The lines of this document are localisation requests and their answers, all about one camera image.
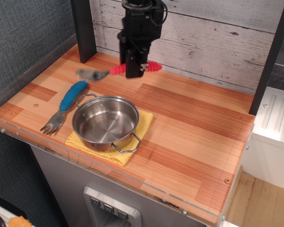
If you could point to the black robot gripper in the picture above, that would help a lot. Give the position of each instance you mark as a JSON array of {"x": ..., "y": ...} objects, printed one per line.
[{"x": 140, "y": 29}]

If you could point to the red handled metal spoon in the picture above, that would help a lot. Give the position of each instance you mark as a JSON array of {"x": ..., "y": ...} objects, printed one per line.
[{"x": 93, "y": 75}]

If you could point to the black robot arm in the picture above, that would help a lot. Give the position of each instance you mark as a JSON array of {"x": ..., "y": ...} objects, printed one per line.
[{"x": 144, "y": 5}]

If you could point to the silver metal pot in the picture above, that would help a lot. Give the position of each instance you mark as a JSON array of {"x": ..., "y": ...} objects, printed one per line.
[{"x": 107, "y": 122}]

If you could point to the grey cabinet front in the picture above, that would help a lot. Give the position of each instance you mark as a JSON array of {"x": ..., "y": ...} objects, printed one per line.
[{"x": 67, "y": 182}]

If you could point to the silver dispenser panel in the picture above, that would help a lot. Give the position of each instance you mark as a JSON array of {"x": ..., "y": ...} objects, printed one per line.
[{"x": 106, "y": 211}]

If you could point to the white toy sink unit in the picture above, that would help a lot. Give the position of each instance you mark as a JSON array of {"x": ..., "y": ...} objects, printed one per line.
[{"x": 264, "y": 154}]

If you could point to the clear acrylic edge guard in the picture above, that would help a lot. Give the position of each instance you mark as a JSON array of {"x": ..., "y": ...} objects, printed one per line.
[{"x": 190, "y": 161}]

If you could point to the orange object at corner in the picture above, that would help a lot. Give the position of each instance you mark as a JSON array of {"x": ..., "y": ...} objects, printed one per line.
[{"x": 19, "y": 222}]

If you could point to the dark grey left post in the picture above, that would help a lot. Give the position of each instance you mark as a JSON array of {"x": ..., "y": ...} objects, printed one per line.
[{"x": 84, "y": 29}]

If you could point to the dark grey post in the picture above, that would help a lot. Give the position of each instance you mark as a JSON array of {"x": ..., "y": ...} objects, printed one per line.
[
  {"x": 270, "y": 62},
  {"x": 84, "y": 29}
]

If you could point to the blue handled metal fork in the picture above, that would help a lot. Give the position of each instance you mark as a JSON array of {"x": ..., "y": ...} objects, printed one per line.
[{"x": 56, "y": 121}]

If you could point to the dark grey right post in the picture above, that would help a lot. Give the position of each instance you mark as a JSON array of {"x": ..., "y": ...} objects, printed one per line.
[{"x": 270, "y": 62}]

